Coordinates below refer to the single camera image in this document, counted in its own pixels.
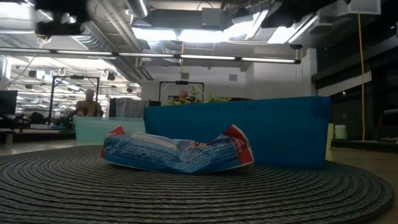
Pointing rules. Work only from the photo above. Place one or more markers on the grey ceiling box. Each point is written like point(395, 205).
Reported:
point(211, 17)

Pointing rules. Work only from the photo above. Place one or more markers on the blue plastic bin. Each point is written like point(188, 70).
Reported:
point(280, 130)

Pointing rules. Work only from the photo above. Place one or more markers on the yellow board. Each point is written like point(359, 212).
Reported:
point(329, 140)

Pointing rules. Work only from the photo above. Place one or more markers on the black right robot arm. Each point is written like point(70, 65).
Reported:
point(289, 12)

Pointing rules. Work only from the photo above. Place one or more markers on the light teal plastic bin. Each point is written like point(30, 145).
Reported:
point(93, 130)

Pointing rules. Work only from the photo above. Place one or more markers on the black computer monitor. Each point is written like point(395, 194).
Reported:
point(7, 102)

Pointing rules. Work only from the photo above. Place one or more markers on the silver ceiling duct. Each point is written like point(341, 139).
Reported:
point(138, 7)

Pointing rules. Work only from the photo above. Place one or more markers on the long ceiling light bar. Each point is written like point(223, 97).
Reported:
point(149, 55)

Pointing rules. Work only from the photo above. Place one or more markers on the green leafy plant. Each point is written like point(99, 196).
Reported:
point(214, 99)

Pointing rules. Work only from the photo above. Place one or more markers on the round grey woven mat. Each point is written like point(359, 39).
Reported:
point(186, 199)

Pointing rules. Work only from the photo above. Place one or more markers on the grey cloth partition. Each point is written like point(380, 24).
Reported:
point(130, 108)

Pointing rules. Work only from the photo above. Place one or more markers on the white ceiling box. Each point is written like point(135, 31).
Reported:
point(365, 7)

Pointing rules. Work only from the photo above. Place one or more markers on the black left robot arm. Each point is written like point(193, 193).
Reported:
point(59, 28)

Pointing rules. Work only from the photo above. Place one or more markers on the person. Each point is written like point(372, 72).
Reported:
point(88, 107)
point(183, 95)

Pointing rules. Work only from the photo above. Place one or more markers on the pale green cup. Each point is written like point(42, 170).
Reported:
point(340, 132)

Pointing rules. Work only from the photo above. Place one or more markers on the blue granola bar red ends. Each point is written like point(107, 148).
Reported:
point(155, 155)

